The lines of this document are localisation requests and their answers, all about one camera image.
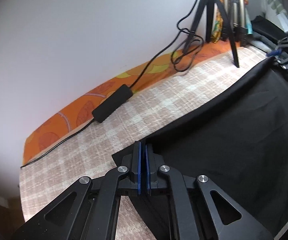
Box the checkered beige bed blanket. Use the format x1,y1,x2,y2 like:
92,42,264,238
19,45,272,240

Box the yellow orange hanging cloth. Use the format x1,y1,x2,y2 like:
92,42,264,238
211,7,223,43

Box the folded silver stand legs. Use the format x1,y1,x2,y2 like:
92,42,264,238
223,0,248,47

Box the orange patterned bed sheet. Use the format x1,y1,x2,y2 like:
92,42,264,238
23,39,242,167

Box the black inline power adapter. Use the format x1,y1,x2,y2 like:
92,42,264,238
92,84,133,123

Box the black camera tripod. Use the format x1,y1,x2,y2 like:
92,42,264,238
182,0,240,68

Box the black power cable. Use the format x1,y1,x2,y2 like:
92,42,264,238
20,0,206,169

